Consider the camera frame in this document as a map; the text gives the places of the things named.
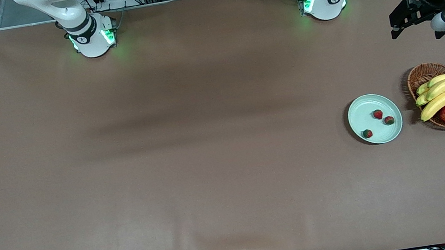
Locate pale green round plate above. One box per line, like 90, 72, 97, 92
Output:
345, 89, 406, 149

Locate brown wicker basket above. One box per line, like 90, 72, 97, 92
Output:
405, 60, 445, 135

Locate brown table cloth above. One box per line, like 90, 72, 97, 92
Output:
0, 0, 445, 250

